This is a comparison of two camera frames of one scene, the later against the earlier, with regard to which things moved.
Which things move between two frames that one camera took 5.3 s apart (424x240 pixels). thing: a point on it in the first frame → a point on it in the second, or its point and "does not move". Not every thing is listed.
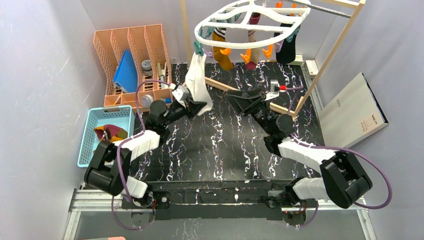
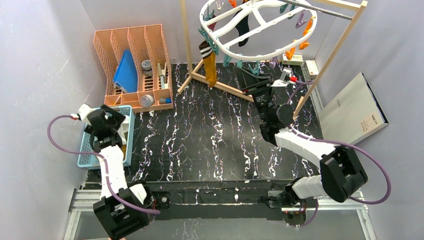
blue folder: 126,74 does not move
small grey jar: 146,65 does not move
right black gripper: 251,104 → 257,87
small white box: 298,60 does not move
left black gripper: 189,103 → 91,128
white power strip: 311,68 does not move
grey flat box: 353,115 does not move
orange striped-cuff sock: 219,34 → 209,57
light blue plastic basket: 122,116 does not move
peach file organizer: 148,47 does not move
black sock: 287,54 → 242,27
